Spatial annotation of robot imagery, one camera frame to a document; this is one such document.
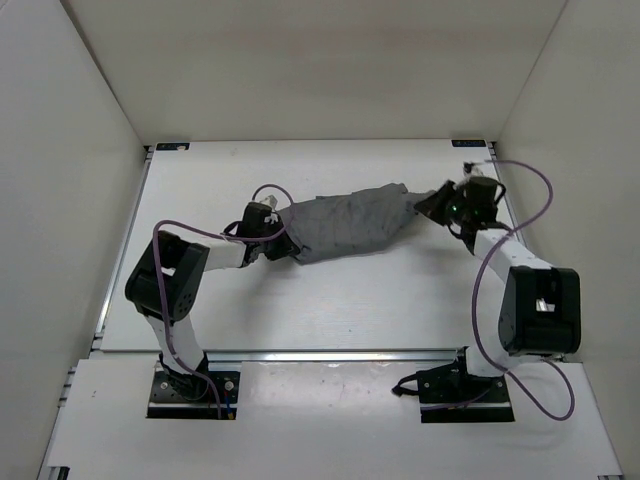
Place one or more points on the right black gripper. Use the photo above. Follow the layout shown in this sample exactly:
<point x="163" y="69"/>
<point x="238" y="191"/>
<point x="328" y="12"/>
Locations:
<point x="430" y="205"/>

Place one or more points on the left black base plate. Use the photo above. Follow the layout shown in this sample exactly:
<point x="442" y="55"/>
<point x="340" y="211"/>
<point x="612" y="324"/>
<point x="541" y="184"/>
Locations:
<point x="213" y="400"/>

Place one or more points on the aluminium front table rail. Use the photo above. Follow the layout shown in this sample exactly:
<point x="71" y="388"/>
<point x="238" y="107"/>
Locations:
<point x="332" y="356"/>

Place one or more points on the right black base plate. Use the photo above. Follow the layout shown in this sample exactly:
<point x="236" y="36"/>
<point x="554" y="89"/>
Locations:
<point x="448" y="394"/>

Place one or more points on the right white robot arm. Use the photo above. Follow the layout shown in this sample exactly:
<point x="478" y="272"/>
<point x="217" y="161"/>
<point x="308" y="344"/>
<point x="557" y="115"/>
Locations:
<point x="540" y="310"/>

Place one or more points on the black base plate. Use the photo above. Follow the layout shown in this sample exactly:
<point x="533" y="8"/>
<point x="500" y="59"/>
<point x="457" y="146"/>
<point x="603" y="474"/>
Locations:
<point x="448" y="394"/>
<point x="213" y="400"/>

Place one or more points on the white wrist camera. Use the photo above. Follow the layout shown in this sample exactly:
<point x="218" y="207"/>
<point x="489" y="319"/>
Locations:
<point x="472" y="169"/>
<point x="270" y="201"/>

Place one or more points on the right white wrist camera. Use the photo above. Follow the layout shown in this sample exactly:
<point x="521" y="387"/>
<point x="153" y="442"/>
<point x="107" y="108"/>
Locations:
<point x="472" y="169"/>

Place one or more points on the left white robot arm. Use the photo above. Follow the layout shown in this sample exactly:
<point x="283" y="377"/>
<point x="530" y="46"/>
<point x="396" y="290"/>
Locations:
<point x="166" y="279"/>

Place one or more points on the blue corner label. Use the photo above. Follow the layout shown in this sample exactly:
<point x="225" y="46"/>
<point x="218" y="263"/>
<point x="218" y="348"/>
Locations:
<point x="468" y="143"/>
<point x="172" y="146"/>

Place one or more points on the grey pleated skirt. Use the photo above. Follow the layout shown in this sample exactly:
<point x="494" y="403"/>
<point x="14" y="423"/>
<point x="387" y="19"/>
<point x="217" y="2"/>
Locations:
<point x="359" y="223"/>

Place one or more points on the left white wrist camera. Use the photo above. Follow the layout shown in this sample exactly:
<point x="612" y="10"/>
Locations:
<point x="270" y="201"/>

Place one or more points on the left blue corner label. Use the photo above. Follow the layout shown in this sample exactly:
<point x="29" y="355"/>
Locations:
<point x="172" y="146"/>

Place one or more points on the right blue corner label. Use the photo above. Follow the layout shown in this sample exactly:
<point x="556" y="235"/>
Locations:
<point x="468" y="143"/>

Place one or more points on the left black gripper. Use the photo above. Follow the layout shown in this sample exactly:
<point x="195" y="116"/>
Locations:
<point x="284" y="249"/>

